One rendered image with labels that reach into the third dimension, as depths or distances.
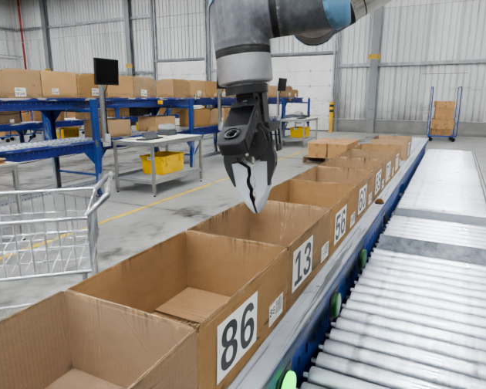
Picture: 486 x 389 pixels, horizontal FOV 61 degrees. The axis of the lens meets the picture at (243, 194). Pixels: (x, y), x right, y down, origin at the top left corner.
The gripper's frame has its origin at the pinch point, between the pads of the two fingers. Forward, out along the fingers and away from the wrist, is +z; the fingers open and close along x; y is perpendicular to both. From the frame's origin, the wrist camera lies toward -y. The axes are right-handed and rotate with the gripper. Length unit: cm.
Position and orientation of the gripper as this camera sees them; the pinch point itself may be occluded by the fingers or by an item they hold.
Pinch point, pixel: (254, 206)
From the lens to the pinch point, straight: 69.9
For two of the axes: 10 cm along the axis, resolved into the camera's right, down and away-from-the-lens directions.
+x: -9.2, 0.4, 3.9
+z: 1.1, 9.8, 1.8
